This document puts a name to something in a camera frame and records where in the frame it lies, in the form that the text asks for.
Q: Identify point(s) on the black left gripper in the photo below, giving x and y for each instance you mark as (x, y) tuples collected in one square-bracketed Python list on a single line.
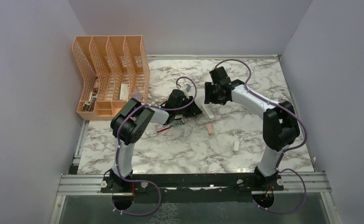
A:
[(193, 109)]

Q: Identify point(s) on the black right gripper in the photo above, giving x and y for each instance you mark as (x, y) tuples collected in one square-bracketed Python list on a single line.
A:
[(208, 98)]

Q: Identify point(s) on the red staple box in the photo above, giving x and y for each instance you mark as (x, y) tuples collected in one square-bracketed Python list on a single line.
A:
[(166, 126)]

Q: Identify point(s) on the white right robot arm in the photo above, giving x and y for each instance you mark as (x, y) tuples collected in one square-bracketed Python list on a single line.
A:
[(279, 124)]

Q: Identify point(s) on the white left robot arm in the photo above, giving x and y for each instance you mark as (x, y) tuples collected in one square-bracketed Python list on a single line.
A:
[(130, 123)]

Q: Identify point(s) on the small white stapler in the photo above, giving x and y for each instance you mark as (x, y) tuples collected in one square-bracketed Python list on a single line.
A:
[(236, 146)]

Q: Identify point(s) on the clear tape roll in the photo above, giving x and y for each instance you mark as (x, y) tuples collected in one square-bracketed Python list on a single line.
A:
[(137, 95)]

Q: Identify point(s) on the white card in organizer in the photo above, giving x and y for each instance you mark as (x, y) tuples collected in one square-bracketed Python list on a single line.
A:
[(124, 92)]

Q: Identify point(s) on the orange plastic file organizer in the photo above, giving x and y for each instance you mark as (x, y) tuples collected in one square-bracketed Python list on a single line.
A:
[(104, 63)]

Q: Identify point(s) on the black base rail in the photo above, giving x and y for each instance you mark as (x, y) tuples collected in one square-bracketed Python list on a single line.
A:
[(171, 188)]

